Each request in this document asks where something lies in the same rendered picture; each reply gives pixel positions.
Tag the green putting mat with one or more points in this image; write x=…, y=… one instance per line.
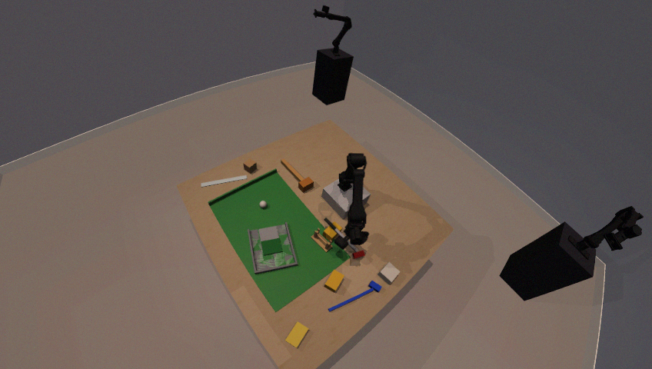
x=241, y=211

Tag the orange rectangular block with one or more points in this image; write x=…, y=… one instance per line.
x=334, y=281

